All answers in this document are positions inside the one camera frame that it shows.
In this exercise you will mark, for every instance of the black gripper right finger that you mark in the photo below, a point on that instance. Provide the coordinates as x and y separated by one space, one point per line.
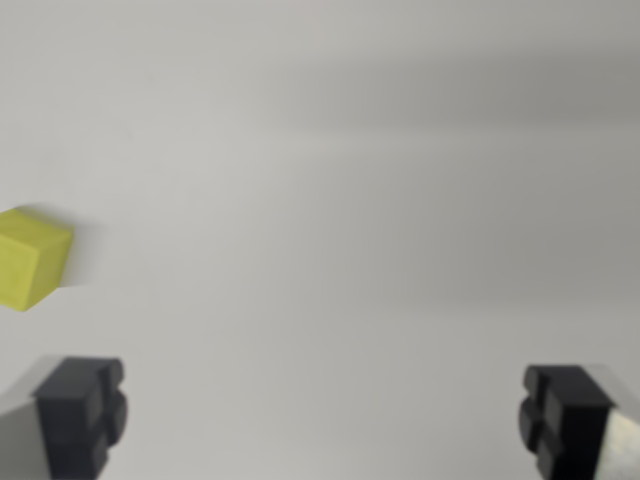
570 425

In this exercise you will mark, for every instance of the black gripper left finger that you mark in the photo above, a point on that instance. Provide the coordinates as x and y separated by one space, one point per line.
75 420

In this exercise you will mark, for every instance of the yellow foam cube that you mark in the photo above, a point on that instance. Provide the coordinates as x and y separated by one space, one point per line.
25 260

